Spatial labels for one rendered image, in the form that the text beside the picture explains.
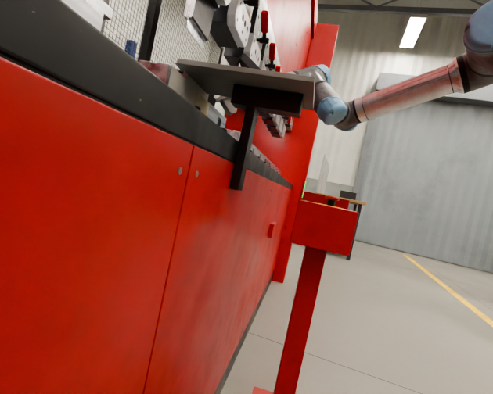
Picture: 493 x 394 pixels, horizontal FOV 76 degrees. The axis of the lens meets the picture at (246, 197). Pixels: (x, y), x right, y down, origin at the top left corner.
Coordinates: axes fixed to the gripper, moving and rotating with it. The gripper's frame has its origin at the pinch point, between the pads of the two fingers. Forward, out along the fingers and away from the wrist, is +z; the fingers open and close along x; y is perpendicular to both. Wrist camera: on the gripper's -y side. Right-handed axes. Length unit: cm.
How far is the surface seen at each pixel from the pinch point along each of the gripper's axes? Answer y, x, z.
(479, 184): 268, 424, -634
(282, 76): 3.7, -34.0, -4.3
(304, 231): 41.2, -12.2, -9.9
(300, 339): 73, -9, -1
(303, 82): 5.8, -35.1, -7.4
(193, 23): -13.4, -17.8, 4.2
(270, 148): 32, 178, -82
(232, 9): -18.1, -8.0, -8.8
